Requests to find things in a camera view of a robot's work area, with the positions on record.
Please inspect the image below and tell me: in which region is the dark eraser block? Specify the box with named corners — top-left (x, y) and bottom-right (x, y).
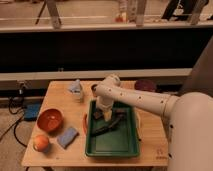
top-left (93, 111), bottom-right (103, 120)

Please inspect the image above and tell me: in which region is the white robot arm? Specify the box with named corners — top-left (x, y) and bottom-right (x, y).
top-left (93, 74), bottom-right (213, 171)

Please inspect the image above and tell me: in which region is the purple bowl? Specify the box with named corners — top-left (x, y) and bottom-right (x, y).
top-left (134, 79), bottom-right (157, 92)

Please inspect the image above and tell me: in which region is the red bowl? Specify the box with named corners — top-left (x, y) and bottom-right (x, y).
top-left (37, 109), bottom-right (63, 133)

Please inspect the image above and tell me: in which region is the dark stapler tool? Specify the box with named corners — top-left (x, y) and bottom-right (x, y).
top-left (91, 109), bottom-right (127, 137)

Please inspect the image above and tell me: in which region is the red marker pen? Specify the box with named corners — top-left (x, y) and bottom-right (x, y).
top-left (83, 114), bottom-right (87, 135)

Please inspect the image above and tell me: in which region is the green plastic tray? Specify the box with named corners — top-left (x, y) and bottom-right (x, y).
top-left (85, 101), bottom-right (140, 158)

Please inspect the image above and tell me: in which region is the small metal cup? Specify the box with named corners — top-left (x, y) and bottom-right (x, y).
top-left (91, 84), bottom-right (97, 97)

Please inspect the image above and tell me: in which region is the white pen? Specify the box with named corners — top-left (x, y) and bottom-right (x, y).
top-left (136, 114), bottom-right (142, 141)

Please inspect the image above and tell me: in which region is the clear plastic cup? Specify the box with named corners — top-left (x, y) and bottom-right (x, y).
top-left (68, 79), bottom-right (84, 102)

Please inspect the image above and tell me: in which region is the blue sponge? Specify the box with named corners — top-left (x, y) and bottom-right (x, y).
top-left (57, 127), bottom-right (79, 149)

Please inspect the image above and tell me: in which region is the orange apple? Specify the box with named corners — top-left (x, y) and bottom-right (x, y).
top-left (33, 135), bottom-right (50, 152)

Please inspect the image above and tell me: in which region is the blue power box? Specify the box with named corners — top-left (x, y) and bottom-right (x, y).
top-left (24, 103), bottom-right (41, 121)

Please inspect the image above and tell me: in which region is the black cable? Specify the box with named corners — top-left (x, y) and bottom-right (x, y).
top-left (0, 83), bottom-right (28, 148)

